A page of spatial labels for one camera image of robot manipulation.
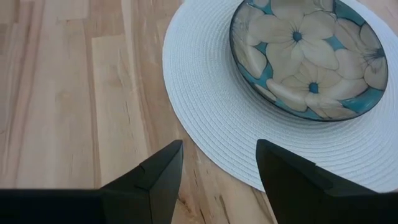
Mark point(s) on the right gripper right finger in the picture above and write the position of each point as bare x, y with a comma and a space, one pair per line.
289, 183

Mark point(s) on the patterned ceramic bowl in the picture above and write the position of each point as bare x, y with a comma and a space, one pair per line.
311, 62

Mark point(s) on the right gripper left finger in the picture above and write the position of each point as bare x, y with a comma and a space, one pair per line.
149, 193

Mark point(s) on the white round woven placemat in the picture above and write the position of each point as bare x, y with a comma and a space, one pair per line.
217, 124

